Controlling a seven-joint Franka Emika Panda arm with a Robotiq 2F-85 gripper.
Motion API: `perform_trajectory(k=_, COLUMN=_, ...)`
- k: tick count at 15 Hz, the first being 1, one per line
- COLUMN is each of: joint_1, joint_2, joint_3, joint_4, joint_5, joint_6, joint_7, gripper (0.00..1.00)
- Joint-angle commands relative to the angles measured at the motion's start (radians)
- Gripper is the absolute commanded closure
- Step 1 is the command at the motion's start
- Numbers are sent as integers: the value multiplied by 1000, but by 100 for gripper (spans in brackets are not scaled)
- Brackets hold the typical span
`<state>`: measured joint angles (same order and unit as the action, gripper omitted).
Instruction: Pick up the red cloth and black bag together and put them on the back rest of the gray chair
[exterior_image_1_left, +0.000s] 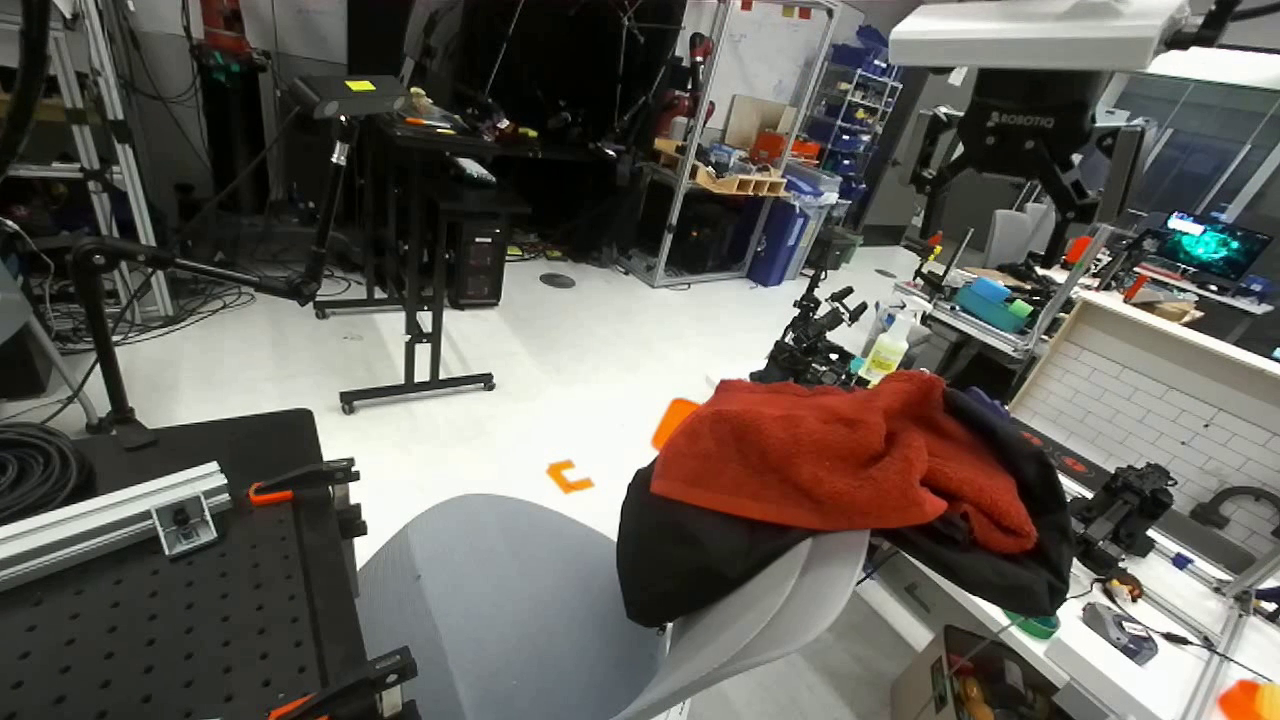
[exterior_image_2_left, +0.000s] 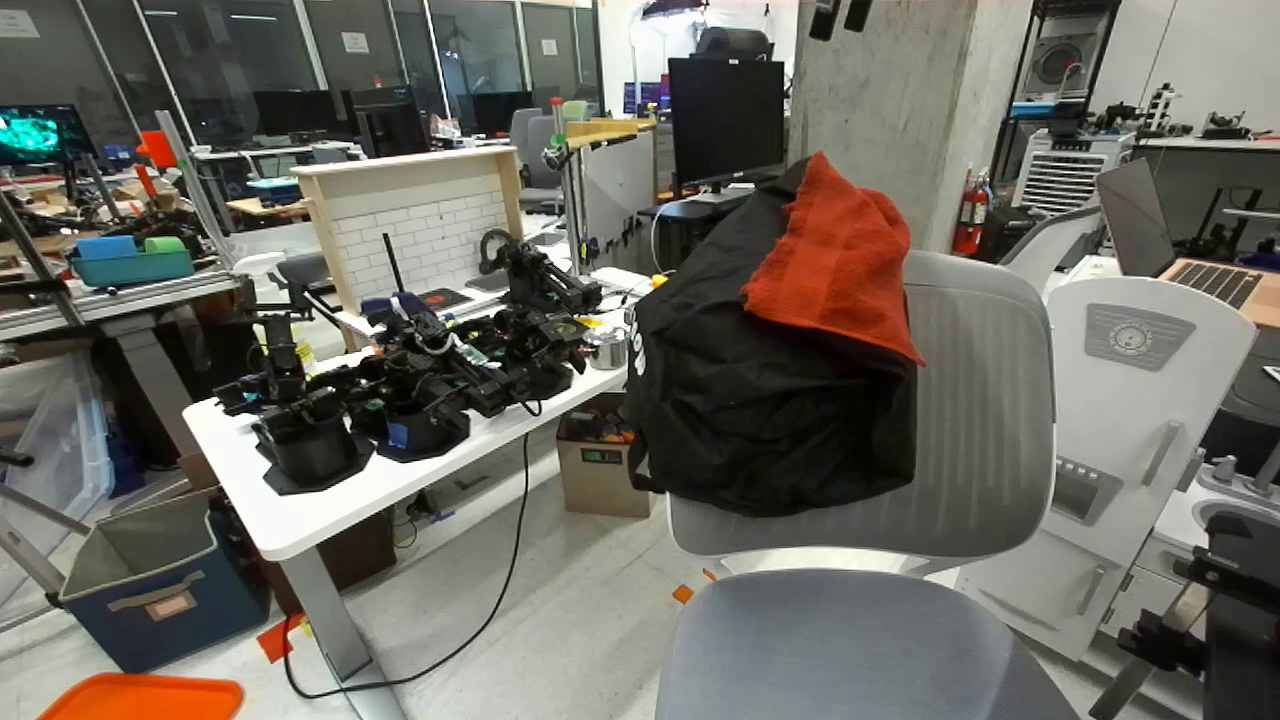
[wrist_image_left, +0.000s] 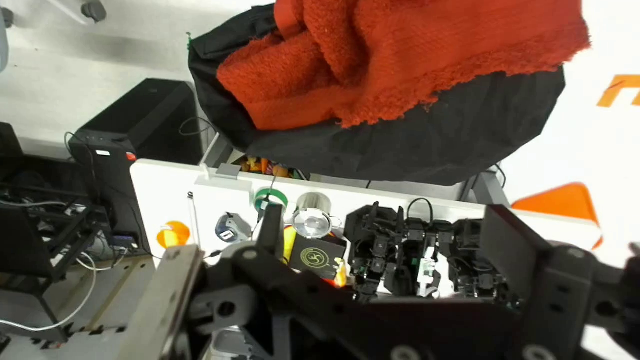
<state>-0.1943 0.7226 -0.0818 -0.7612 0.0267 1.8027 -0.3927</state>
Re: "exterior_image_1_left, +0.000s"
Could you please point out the black robot with antenna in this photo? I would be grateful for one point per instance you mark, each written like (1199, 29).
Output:
(801, 353)

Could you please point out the gray mesh office chair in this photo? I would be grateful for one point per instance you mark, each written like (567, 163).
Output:
(493, 613)

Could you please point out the cardboard box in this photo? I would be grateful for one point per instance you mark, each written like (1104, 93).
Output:
(923, 685)

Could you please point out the white pegboard with wooden frame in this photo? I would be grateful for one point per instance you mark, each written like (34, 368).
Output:
(1160, 412)

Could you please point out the white metal shelving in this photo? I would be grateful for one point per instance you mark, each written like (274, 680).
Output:
(112, 134)

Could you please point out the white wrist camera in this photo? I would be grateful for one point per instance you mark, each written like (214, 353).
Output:
(1042, 32)

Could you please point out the blue parts drawer shelf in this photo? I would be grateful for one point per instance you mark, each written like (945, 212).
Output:
(860, 105)

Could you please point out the black curved headband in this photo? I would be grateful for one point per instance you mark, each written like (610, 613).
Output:
(1241, 493)

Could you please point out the monitor with teal picture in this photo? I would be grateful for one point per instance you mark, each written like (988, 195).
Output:
(1204, 245)

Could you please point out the red cloth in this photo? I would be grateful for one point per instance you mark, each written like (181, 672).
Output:
(801, 460)

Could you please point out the round floor drain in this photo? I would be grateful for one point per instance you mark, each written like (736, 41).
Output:
(559, 281)

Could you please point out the black motor device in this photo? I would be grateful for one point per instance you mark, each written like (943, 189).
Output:
(1124, 513)

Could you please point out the blue storage crate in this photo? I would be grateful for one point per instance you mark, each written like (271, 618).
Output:
(776, 245)

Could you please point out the black computer case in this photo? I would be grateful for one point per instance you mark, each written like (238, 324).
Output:
(477, 265)

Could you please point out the aluminium extrusion bar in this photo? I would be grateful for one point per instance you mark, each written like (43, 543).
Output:
(92, 522)

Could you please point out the gray flat device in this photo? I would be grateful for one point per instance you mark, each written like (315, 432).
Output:
(1120, 632)

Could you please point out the orange angular floor piece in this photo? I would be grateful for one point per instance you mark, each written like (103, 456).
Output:
(559, 477)

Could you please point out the black perforated breadboard table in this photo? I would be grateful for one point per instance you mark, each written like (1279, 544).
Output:
(163, 624)

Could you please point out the metal shelf rack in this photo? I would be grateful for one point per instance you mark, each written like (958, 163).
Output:
(727, 180)

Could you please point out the orange plastic object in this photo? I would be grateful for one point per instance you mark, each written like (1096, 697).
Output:
(1245, 700)

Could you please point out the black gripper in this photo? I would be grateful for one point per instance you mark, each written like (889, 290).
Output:
(1032, 120)

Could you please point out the teal plastic case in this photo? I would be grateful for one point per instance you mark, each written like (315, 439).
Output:
(993, 306)

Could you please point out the yellow spray bottle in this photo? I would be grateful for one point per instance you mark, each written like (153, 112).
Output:
(886, 358)

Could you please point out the metal corner bracket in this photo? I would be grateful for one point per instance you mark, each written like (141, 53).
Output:
(184, 527)

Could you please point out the black camera pole stand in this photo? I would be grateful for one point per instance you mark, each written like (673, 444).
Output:
(106, 347)

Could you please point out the orange and black jacket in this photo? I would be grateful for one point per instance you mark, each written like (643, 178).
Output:
(680, 562)

